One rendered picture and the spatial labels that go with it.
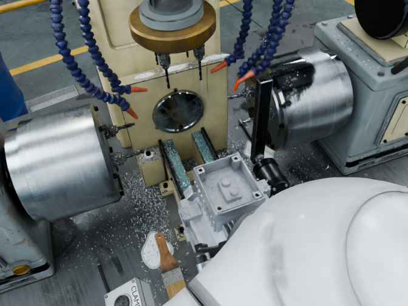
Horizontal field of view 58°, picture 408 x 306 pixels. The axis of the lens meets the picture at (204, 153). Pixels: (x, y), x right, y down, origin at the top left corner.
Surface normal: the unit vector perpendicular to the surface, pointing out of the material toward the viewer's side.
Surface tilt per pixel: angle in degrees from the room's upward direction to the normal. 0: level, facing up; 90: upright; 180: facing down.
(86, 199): 88
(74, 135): 21
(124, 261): 0
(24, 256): 90
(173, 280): 0
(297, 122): 73
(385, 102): 90
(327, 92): 47
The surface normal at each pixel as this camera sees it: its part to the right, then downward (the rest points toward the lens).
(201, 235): -0.04, -0.65
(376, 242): 0.01, -0.40
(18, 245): 0.34, 0.70
